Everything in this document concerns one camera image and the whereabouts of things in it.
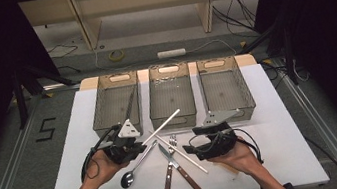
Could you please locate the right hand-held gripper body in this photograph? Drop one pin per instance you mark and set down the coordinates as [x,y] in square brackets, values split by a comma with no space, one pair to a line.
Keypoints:
[220,140]

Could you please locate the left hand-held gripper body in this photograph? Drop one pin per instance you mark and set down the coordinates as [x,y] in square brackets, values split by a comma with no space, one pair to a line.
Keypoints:
[119,149]

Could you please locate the white chopstick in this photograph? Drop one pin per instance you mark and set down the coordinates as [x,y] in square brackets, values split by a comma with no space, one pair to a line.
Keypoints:
[164,124]
[197,166]

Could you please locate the steel spoon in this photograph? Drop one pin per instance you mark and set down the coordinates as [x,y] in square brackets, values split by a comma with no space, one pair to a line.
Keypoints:
[127,180]

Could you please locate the steel chopstick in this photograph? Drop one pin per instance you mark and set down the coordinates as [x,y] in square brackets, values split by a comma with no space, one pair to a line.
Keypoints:
[131,100]
[129,110]

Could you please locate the mesh basket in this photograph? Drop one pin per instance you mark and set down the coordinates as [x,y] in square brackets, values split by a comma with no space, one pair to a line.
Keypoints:
[110,103]
[170,97]
[226,89]

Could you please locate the person's right hand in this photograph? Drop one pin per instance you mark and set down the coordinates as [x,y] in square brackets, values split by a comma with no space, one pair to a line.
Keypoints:
[240,159]

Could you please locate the person's left hand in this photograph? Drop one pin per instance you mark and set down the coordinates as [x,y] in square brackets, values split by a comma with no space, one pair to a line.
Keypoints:
[101,175]

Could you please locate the white paper table cover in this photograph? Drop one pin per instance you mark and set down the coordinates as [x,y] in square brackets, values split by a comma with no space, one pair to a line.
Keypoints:
[285,144]

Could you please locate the white power strip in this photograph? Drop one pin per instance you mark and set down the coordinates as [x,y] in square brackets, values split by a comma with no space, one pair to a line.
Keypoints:
[170,53]

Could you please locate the yellow tape roll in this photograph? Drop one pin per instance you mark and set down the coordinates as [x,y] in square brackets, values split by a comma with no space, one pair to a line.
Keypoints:
[109,56]

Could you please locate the black metal stand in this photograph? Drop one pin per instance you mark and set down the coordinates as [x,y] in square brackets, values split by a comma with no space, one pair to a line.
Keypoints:
[290,66]
[19,103]

